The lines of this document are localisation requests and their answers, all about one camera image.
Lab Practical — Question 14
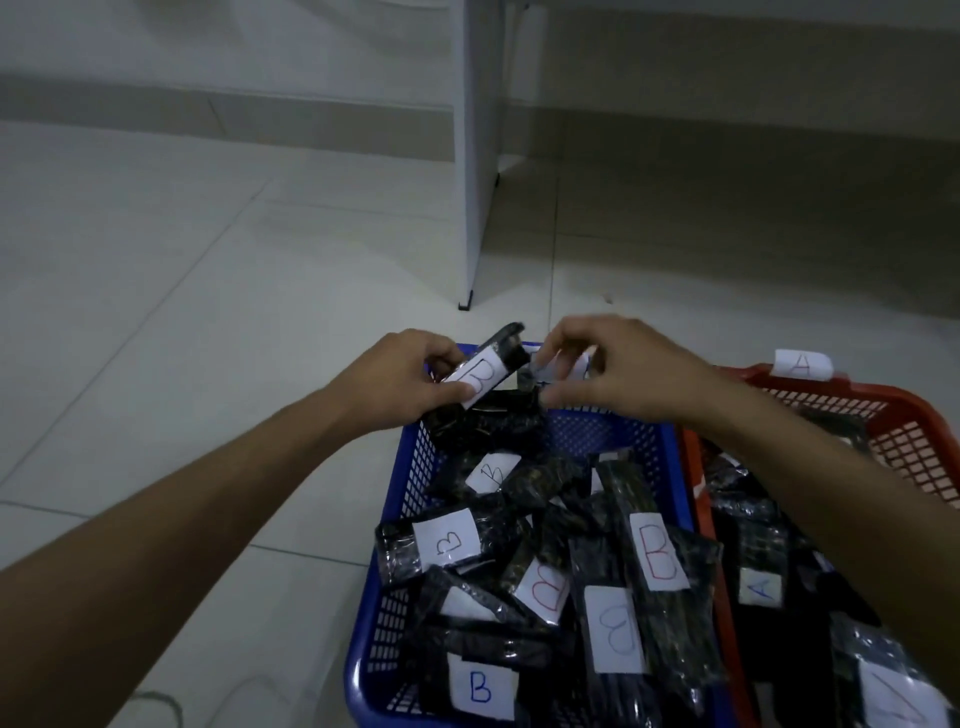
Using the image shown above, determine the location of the person's left hand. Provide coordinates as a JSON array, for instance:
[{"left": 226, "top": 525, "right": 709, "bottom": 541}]
[{"left": 322, "top": 328, "right": 478, "bottom": 440}]

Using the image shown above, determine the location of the person's right hand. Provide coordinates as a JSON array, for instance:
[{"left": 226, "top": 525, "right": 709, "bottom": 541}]
[{"left": 528, "top": 313, "right": 721, "bottom": 444}]

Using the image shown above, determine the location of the red plastic basket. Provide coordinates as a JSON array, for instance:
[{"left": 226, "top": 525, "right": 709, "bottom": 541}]
[{"left": 678, "top": 363, "right": 960, "bottom": 728}]

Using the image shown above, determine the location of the blue plastic basket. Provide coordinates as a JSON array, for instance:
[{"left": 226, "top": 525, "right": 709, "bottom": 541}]
[{"left": 343, "top": 343, "right": 740, "bottom": 728}]

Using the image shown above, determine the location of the person's left forearm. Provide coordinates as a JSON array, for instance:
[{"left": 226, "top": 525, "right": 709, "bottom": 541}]
[{"left": 0, "top": 389, "right": 376, "bottom": 728}]

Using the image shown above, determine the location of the person's right forearm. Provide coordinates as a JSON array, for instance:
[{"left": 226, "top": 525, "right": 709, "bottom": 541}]
[{"left": 697, "top": 382, "right": 960, "bottom": 676}]

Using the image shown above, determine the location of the small white paper tag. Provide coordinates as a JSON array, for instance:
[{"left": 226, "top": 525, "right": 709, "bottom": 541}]
[{"left": 772, "top": 348, "right": 835, "bottom": 382}]

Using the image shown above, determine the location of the white desk side panel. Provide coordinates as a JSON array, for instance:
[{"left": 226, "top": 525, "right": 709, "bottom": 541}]
[{"left": 449, "top": 0, "right": 526, "bottom": 310}]

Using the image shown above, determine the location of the thin white cable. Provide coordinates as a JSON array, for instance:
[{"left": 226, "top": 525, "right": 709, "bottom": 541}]
[{"left": 127, "top": 689, "right": 185, "bottom": 728}]

